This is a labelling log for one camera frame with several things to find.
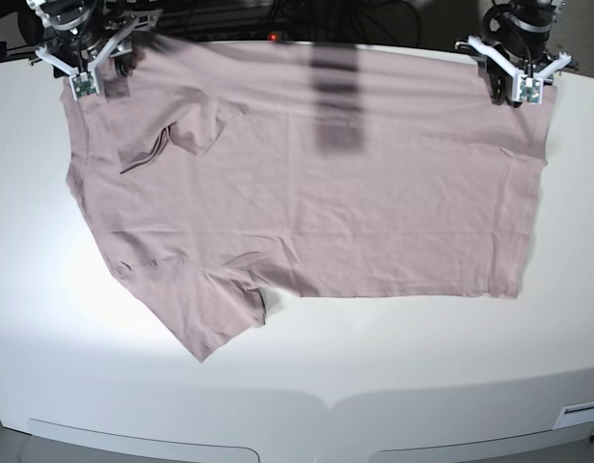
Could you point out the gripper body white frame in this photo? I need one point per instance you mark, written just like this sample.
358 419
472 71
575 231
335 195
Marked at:
514 43
77 37

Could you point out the pale pink T-shirt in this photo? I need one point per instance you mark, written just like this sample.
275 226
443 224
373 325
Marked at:
216 170

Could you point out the black power strip red light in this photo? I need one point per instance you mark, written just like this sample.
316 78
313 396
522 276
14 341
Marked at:
233 34

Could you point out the white label sticker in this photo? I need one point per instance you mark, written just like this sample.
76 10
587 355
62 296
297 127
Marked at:
575 415

